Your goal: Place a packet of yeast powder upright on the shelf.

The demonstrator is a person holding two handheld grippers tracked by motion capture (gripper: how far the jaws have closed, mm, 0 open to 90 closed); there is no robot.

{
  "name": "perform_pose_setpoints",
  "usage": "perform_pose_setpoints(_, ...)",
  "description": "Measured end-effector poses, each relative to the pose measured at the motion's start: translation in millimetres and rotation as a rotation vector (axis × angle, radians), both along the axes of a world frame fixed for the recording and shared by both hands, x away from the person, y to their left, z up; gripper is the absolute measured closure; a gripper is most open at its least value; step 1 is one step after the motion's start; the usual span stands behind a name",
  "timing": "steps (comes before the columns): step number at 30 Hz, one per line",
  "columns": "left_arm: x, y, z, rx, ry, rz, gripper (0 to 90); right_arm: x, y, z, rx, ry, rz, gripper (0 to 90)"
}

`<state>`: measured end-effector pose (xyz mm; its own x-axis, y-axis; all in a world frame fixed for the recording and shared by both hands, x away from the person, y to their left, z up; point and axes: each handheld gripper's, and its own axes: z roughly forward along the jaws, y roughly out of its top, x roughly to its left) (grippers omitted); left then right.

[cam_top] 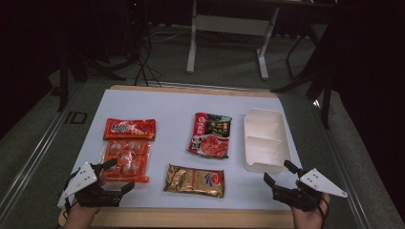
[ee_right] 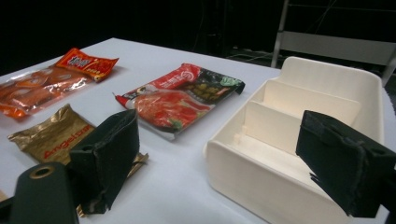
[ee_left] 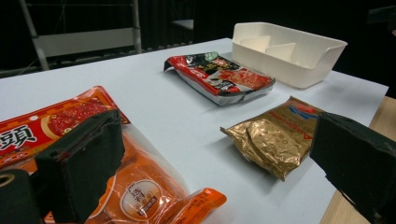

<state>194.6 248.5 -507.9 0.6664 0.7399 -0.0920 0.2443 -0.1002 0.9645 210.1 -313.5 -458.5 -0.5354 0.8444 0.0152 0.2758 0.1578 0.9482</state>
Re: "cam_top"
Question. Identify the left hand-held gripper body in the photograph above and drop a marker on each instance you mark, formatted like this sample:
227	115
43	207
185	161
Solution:
81	178

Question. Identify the red and black food packet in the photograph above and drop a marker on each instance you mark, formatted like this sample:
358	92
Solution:
210	136

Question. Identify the person's left hand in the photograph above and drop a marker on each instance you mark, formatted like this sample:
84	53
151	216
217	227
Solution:
82	218

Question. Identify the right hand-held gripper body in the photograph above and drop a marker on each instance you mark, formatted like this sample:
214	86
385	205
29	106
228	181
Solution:
318	184

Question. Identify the person's right hand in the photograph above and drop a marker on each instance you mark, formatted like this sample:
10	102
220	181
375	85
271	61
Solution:
309	219

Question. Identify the gold foil packet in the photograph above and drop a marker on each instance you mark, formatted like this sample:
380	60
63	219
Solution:
194	181

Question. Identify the white table sheet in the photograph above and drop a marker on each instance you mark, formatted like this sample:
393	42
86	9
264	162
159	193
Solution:
172	108

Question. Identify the white desk frame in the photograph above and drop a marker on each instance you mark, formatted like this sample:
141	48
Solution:
229	25

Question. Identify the black floor plate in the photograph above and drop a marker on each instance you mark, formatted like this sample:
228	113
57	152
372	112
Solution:
76	117

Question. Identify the black metal stand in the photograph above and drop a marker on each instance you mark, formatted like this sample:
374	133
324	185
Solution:
63	79

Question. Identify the black chair frame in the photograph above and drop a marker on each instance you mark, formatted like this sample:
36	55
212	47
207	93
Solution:
324	95

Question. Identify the metal floor rail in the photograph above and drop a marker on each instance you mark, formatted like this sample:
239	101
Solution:
35	152
344	171

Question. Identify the orange snack bag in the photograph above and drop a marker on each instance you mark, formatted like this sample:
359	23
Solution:
127	149

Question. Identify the white divided container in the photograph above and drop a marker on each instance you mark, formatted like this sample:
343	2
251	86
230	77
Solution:
266	140

